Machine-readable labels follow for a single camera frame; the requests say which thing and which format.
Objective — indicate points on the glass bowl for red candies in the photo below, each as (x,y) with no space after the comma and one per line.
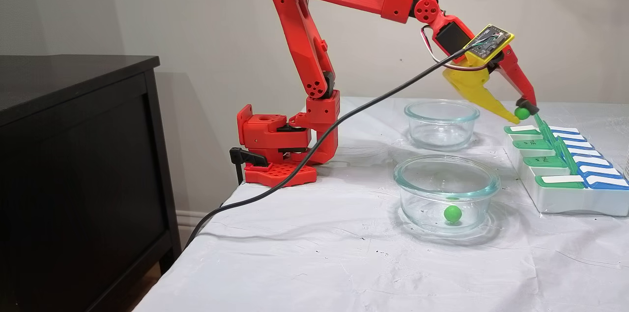
(464,111)

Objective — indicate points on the black table clamp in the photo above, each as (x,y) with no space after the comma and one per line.
(245,156)

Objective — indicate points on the white tablecloth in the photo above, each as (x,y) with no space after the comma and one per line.
(319,263)

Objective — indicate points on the camera board on yellow mount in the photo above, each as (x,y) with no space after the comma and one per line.
(489,42)

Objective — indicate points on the black wooden cabinet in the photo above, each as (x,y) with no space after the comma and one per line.
(73,155)

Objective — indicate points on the weekly pill organizer box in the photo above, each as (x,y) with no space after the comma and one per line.
(560,199)

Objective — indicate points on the glass bowl for green candies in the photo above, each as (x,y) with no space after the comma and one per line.
(417,170)

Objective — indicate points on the green round candy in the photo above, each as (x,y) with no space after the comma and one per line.
(522,113)
(452,213)

